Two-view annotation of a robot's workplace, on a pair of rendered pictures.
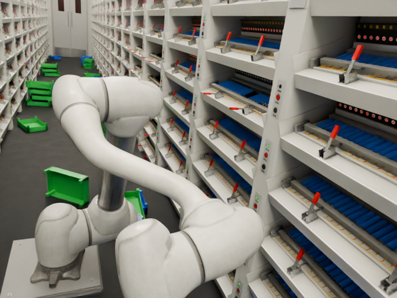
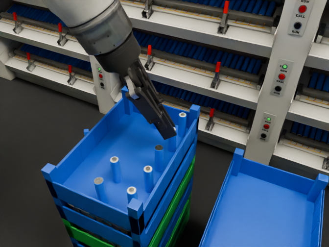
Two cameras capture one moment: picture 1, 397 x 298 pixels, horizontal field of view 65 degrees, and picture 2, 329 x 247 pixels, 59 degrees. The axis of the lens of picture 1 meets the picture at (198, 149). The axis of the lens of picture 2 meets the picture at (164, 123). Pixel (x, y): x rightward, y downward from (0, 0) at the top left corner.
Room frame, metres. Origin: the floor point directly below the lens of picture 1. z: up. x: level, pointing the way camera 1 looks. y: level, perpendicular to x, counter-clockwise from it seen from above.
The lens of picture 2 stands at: (-0.01, 0.23, 0.89)
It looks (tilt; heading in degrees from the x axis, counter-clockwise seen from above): 41 degrees down; 321
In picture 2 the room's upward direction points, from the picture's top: straight up
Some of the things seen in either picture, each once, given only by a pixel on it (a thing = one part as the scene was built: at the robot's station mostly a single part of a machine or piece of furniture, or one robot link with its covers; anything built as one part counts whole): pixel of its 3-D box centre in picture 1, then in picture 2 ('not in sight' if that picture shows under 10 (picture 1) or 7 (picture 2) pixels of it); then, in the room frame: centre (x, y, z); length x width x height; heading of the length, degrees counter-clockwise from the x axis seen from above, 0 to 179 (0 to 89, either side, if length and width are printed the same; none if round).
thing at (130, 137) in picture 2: not in sight; (131, 147); (0.37, 0.01, 0.44); 0.30 x 0.20 x 0.08; 116
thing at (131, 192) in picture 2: not in sight; (132, 200); (0.26, 0.08, 0.44); 0.02 x 0.02 x 0.06
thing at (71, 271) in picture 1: (58, 262); not in sight; (0.99, 0.51, 0.25); 0.22 x 0.18 x 0.06; 14
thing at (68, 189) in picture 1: (66, 186); not in sight; (1.85, 0.86, 0.10); 0.30 x 0.08 x 0.20; 74
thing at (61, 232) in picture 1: (60, 231); not in sight; (1.01, 0.50, 0.39); 0.18 x 0.16 x 0.22; 126
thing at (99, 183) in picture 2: not in sight; (101, 191); (0.31, 0.12, 0.44); 0.02 x 0.02 x 0.06
